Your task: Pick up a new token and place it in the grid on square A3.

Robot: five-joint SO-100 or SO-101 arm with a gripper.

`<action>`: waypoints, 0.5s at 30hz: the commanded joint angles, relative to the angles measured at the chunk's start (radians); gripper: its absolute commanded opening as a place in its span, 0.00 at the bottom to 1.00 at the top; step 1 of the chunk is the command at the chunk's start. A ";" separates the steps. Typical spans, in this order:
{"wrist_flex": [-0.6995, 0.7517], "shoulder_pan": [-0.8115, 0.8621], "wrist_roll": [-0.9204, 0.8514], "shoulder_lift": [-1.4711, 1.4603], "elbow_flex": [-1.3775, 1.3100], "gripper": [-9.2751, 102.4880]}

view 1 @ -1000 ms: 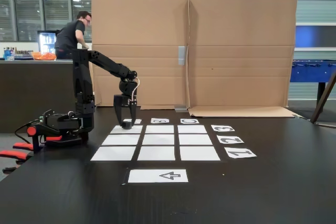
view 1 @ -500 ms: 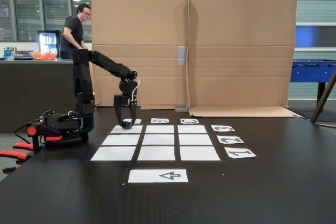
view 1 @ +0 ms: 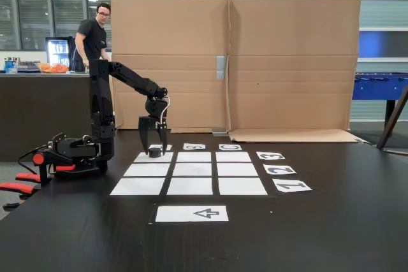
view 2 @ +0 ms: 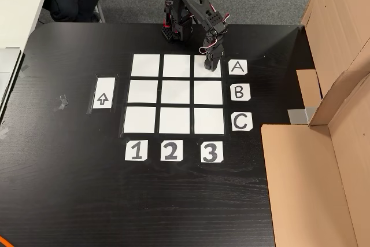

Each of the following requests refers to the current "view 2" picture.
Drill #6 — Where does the white paper grid square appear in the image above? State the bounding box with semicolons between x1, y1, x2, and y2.
131;54;161;77
162;54;191;78
194;80;224;105
158;107;191;134
193;108;225;135
160;80;191;105
123;106;157;134
127;80;159;104
194;54;222;78

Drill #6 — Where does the paper sheet letter A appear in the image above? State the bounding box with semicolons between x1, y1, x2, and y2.
228;59;249;76

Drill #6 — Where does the paper sheet letter B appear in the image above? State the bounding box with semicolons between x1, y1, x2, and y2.
230;83;251;102

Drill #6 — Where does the paper sheet letter C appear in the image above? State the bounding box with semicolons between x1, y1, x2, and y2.
231;113;254;132

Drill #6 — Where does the paper sheet number 3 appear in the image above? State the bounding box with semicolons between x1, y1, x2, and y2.
201;141;224;163

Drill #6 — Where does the paper sheet number 2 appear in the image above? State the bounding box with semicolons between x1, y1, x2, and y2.
160;139;184;162

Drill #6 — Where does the white arrow paper sheet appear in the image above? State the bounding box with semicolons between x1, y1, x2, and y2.
92;77;116;110

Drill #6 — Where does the paper sheet number 1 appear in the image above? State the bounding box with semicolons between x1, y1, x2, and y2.
124;139;149;161

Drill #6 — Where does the grey metal chair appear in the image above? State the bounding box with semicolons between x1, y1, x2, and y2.
91;1;106;24

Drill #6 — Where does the brown cardboard panel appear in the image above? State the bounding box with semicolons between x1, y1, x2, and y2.
296;0;370;126
261;70;370;247

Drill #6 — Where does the crumpled clear tape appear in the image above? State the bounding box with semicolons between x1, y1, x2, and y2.
54;94;69;112

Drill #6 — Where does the white desk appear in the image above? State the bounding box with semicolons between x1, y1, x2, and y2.
0;0;56;120

